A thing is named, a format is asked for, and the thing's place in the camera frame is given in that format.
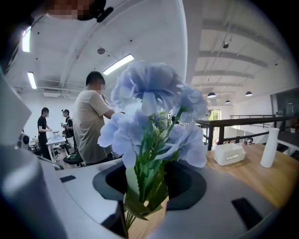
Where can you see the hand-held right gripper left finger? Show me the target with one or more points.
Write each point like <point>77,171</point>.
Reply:
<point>84,186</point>

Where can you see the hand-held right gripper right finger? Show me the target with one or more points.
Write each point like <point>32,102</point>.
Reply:
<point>210,198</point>

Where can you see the white vase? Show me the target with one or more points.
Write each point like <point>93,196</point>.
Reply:
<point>269,149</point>

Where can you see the blue flowers bouquet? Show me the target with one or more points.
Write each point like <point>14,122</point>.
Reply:
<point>149,88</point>

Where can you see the white tissue box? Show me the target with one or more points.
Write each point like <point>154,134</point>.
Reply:
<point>229,155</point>

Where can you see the wooden table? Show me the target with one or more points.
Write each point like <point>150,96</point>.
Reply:
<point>257,177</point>

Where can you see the teal cup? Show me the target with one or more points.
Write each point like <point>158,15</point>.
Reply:
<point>205,147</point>

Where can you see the white table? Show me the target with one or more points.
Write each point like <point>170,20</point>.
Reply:
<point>56,140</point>

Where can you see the black metal railing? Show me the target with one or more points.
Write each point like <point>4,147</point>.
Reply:
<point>211,135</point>

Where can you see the large glass window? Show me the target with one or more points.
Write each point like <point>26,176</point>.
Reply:
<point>213,114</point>

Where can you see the white ceiling air conditioner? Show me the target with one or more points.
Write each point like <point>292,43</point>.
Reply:
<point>51,94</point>

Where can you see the dark grey table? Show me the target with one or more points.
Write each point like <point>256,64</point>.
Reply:
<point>289,136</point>

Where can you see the ceiling tube light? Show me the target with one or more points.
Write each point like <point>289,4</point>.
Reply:
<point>118,64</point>
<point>32,80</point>
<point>26,39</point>

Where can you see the round ceiling detector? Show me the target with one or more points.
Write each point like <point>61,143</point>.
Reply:
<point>101,51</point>

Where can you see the silver hanging ball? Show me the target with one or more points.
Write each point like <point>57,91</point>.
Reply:
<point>225,45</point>

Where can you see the person's black shirt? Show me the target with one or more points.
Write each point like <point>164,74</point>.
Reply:
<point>11,46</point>

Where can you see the person's head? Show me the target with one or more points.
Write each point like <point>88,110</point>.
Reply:
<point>70,9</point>

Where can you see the black head-mounted camera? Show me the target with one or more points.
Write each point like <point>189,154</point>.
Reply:
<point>106,14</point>

